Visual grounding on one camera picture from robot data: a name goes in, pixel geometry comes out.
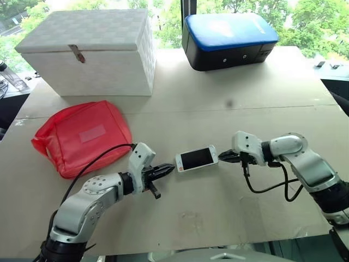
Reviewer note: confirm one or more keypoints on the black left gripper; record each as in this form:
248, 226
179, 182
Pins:
149, 180

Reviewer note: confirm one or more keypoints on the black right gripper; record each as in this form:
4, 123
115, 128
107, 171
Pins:
248, 160

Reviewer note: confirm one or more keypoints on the white smartphone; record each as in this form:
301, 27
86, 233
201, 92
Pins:
196, 159

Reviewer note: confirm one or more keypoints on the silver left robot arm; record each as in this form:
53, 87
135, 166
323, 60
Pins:
81, 204

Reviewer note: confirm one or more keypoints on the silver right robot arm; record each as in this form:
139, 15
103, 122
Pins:
300, 161

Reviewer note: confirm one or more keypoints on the blue and black padded case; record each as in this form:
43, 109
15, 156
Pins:
231, 30

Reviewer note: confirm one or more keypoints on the red fabric pouch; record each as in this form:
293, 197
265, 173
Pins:
68, 152

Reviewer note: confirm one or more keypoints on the white woven storage box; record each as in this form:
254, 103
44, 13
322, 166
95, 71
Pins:
81, 73

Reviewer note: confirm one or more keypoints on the small black clip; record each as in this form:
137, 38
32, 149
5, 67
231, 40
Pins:
321, 64
334, 66

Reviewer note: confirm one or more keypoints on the clear bottle with black cap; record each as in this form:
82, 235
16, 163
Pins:
13, 77

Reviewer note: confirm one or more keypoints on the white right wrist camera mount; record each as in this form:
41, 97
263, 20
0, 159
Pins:
245, 142

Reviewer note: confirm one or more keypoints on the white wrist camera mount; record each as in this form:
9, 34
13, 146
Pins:
140, 161
245, 142

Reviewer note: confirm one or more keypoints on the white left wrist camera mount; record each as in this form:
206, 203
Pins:
140, 161

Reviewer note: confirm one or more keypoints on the black window frame post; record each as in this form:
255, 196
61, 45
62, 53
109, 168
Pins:
188, 8

